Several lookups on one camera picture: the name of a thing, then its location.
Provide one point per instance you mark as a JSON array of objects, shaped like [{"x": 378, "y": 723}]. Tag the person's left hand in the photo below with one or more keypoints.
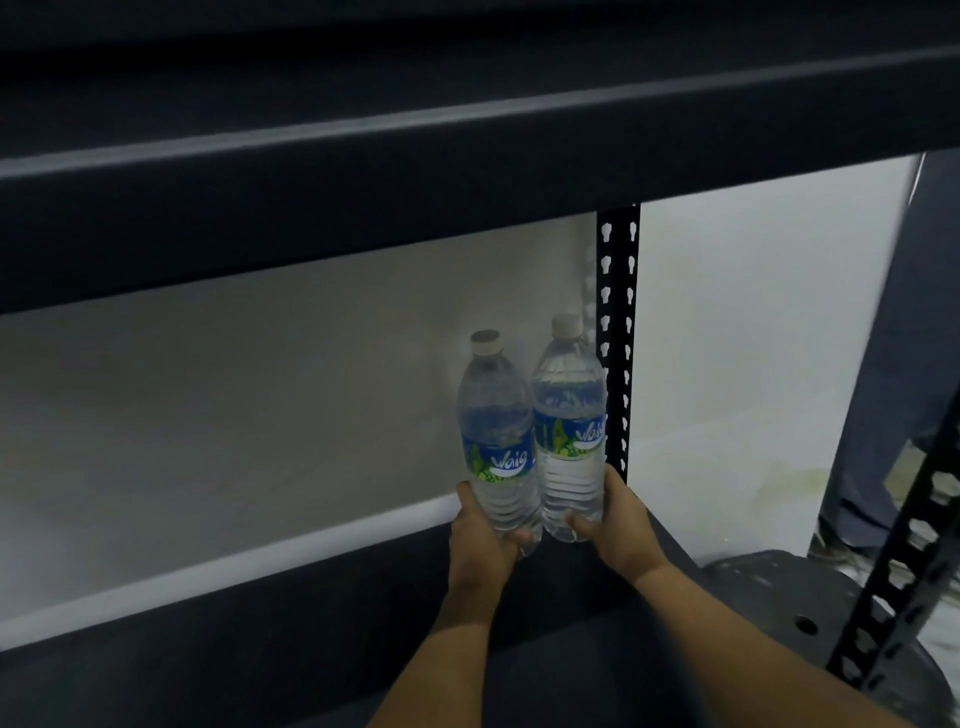
[{"x": 476, "y": 559}]

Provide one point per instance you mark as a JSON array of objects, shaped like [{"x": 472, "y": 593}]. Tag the person's right hand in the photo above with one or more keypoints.
[{"x": 626, "y": 536}]

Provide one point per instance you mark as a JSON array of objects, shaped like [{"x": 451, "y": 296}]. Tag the person's left thumb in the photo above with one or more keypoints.
[{"x": 520, "y": 541}]

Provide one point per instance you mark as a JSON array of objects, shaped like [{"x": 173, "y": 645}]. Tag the person's right thumb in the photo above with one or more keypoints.
[{"x": 582, "y": 526}]

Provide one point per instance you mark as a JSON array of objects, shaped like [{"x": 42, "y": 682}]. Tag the clear water bottle blue label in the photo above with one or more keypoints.
[
  {"x": 499, "y": 420},
  {"x": 568, "y": 405}
]

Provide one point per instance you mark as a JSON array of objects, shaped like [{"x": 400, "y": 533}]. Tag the person's right forearm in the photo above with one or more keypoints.
[{"x": 735, "y": 660}]

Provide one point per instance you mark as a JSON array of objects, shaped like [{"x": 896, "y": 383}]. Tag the person's left forearm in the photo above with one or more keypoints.
[{"x": 442, "y": 667}]

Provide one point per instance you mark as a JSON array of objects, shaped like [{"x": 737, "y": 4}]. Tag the black round plastic stool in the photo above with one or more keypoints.
[{"x": 765, "y": 600}]

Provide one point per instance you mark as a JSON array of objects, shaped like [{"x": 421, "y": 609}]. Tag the black metal rack shelf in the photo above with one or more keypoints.
[
  {"x": 375, "y": 187},
  {"x": 225, "y": 660}
]

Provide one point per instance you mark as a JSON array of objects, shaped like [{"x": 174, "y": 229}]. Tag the black perforated rack post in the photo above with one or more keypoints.
[
  {"x": 900, "y": 570},
  {"x": 618, "y": 300}
]

